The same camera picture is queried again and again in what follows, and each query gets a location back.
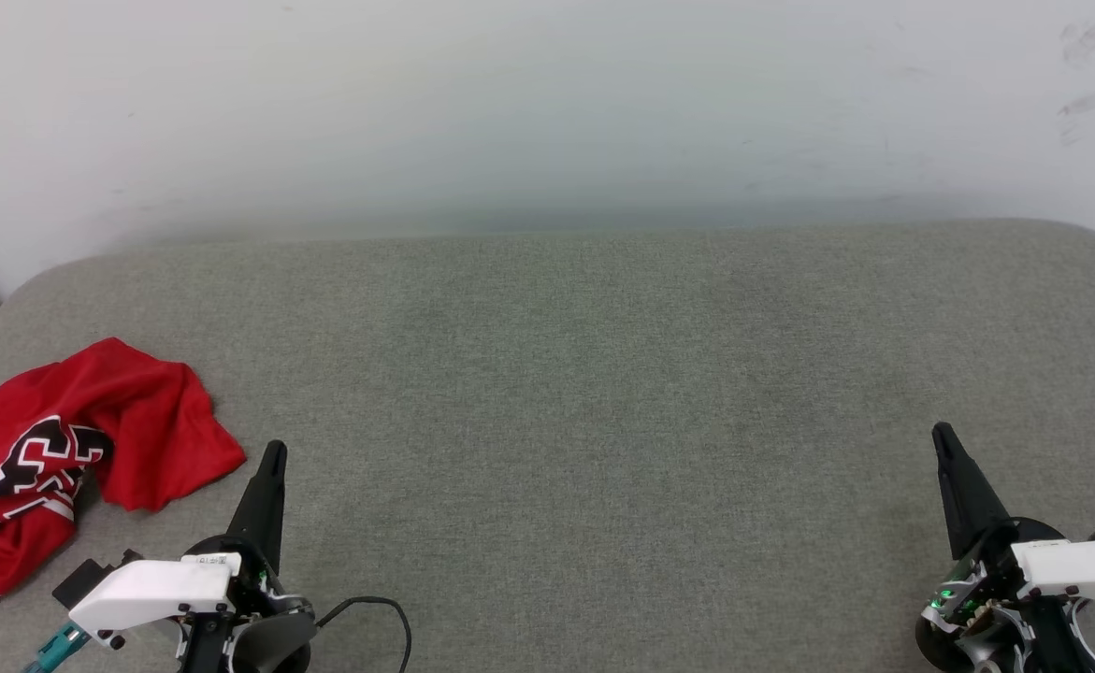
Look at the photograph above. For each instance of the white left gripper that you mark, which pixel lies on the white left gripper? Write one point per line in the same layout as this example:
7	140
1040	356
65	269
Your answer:
150	589

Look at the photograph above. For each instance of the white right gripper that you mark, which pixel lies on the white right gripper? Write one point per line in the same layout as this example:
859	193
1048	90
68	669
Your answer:
1071	570

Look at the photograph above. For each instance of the red and white basketball jersey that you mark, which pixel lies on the red and white basketball jersey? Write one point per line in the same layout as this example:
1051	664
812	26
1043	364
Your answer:
136	421

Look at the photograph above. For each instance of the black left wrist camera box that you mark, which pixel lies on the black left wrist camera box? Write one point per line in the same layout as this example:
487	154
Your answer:
79	581

